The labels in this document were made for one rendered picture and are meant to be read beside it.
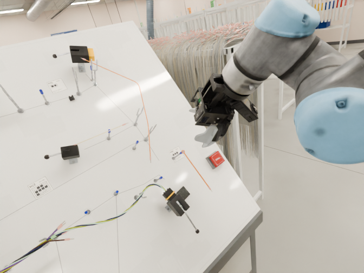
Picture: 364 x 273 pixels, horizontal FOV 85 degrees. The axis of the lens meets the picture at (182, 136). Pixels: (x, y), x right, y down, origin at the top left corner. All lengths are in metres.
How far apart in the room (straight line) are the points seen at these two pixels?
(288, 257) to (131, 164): 1.43
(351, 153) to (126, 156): 0.63
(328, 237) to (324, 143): 1.80
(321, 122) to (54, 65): 0.84
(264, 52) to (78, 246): 0.67
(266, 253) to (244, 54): 1.63
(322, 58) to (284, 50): 0.05
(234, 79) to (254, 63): 0.05
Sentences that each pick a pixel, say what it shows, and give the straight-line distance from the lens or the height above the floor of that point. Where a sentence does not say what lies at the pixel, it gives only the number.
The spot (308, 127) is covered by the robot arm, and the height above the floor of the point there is 1.49.
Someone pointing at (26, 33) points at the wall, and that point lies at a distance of 11.69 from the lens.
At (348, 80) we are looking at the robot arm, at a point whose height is 1.52.
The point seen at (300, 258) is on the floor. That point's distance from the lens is 1.86.
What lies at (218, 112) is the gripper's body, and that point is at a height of 1.42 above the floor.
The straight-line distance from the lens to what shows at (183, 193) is 0.75.
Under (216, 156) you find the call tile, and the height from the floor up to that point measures 1.12.
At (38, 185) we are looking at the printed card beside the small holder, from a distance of 0.74.
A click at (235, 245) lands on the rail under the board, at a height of 0.84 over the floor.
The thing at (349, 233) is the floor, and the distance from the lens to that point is 2.08.
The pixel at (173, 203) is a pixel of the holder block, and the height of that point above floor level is 1.13.
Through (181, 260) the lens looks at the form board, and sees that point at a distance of 0.77.
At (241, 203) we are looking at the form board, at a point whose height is 0.93.
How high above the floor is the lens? 1.60
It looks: 29 degrees down
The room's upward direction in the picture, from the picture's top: 13 degrees counter-clockwise
